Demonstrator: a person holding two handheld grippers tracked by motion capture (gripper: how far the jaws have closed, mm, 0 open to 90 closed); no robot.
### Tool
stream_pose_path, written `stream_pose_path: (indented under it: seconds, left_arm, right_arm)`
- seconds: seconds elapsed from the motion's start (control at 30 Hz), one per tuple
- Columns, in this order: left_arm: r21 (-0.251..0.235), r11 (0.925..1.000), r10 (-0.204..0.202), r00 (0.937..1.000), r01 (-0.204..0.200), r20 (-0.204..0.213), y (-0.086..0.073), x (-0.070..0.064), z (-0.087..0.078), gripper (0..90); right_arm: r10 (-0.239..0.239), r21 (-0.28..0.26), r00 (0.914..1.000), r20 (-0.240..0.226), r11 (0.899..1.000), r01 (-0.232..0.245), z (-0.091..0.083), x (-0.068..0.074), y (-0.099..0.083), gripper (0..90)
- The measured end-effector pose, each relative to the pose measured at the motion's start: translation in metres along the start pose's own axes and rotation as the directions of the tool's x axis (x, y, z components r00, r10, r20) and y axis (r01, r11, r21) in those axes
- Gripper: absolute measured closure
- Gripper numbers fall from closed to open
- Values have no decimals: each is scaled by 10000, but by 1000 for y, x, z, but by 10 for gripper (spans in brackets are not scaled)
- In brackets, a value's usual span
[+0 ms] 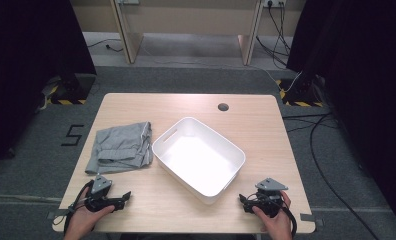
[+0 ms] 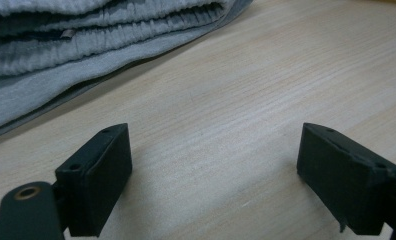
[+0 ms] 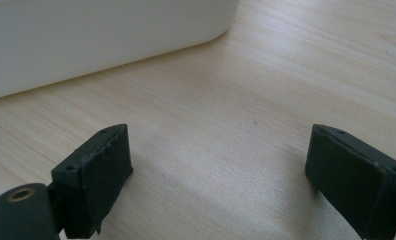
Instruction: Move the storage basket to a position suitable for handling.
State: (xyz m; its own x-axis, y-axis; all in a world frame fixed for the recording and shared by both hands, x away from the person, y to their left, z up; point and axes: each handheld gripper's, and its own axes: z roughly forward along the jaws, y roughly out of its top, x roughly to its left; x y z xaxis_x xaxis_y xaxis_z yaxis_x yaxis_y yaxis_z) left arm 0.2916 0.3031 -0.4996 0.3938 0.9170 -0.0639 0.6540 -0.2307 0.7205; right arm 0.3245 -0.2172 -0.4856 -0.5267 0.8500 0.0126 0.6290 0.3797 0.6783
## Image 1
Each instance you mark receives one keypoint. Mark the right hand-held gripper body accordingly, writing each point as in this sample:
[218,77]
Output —
[269,200]

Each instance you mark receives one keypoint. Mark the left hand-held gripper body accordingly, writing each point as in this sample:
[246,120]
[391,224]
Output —
[101,186]

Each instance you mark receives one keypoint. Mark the grey shorts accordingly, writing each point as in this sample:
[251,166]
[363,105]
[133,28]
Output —
[119,146]

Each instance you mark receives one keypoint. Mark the white plastic basket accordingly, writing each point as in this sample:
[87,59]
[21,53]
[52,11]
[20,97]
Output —
[199,160]

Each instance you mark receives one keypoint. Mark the grey tape strip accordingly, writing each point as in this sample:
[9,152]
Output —
[61,213]
[309,218]

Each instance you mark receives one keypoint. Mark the black stand base striped tape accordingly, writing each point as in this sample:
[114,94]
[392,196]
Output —
[72,88]
[302,91]

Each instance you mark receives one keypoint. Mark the black curtain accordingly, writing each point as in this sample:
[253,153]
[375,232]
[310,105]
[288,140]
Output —
[369,83]
[29,66]

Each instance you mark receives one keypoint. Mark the light wooden desk frame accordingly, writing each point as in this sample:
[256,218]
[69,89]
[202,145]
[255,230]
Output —
[192,20]

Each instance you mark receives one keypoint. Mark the white wall socket with plugs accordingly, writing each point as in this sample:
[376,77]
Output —
[274,2]

